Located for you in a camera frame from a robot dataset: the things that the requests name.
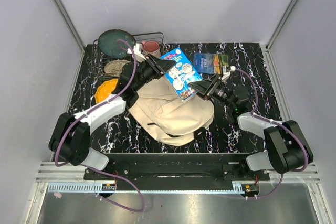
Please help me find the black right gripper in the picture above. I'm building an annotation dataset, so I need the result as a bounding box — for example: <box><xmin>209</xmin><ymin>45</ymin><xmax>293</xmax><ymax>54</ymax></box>
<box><xmin>188</xmin><ymin>73</ymin><xmax>235</xmax><ymax>109</ymax></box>

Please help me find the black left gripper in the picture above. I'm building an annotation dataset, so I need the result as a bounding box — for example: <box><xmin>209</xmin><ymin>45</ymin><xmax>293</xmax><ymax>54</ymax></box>
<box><xmin>133</xmin><ymin>54</ymin><xmax>175</xmax><ymax>92</ymax></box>

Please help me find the blue comic book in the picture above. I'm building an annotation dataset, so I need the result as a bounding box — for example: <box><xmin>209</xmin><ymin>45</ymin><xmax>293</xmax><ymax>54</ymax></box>
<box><xmin>159</xmin><ymin>47</ymin><xmax>202</xmax><ymax>101</ymax></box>

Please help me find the Animal Farm paperback book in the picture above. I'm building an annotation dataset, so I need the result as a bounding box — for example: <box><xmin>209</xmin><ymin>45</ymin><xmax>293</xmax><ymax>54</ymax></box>
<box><xmin>193</xmin><ymin>52</ymin><xmax>230</xmax><ymax>74</ymax></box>

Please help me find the cream canvas student bag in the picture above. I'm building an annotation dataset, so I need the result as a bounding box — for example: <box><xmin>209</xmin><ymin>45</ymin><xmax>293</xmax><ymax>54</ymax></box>
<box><xmin>129</xmin><ymin>78</ymin><xmax>214</xmax><ymax>146</ymax></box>

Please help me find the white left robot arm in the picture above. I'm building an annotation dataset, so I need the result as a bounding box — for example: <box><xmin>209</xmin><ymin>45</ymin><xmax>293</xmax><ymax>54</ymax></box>
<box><xmin>48</xmin><ymin>55</ymin><xmax>176</xmax><ymax>180</ymax></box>

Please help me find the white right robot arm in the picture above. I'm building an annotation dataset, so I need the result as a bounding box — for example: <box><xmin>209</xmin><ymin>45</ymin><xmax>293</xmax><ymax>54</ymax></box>
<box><xmin>188</xmin><ymin>74</ymin><xmax>314</xmax><ymax>180</ymax></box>

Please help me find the pink patterned mug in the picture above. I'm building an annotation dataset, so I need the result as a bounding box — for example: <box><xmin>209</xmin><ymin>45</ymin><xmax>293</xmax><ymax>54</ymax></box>
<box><xmin>141</xmin><ymin>41</ymin><xmax>161</xmax><ymax>58</ymax></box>

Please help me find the beige patterned plate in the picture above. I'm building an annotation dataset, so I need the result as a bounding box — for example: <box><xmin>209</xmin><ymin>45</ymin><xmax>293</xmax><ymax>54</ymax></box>
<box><xmin>104</xmin><ymin>60</ymin><xmax>130</xmax><ymax>76</ymax></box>

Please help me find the dark green plate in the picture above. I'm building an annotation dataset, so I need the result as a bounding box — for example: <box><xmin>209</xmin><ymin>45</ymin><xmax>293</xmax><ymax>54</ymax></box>
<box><xmin>98</xmin><ymin>29</ymin><xmax>136</xmax><ymax>58</ymax></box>

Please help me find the orange dotted plate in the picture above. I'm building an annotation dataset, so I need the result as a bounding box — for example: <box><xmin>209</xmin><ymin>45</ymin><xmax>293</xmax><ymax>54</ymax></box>
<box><xmin>94</xmin><ymin>79</ymin><xmax>118</xmax><ymax>104</ymax></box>

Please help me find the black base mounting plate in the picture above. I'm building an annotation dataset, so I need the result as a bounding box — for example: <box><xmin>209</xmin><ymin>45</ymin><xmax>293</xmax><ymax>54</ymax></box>
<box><xmin>83</xmin><ymin>153</ymin><xmax>270</xmax><ymax>192</ymax></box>

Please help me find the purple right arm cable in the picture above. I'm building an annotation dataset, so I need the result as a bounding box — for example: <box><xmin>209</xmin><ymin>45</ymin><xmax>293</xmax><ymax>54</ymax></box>
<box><xmin>217</xmin><ymin>68</ymin><xmax>309</xmax><ymax>200</ymax></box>

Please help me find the wire dish rack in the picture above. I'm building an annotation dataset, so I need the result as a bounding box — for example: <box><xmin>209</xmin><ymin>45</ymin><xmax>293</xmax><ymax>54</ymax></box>
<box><xmin>90</xmin><ymin>29</ymin><xmax>167</xmax><ymax>80</ymax></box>

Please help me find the white cable duct strip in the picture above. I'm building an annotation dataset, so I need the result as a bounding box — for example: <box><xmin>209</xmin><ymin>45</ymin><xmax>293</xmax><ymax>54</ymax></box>
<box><xmin>47</xmin><ymin>183</ymin><xmax>245</xmax><ymax>194</ymax></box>

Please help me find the aluminium frame rail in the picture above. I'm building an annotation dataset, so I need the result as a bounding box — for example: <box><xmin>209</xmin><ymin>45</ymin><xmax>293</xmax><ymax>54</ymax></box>
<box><xmin>38</xmin><ymin>0</ymin><xmax>86</xmax><ymax>49</ymax></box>

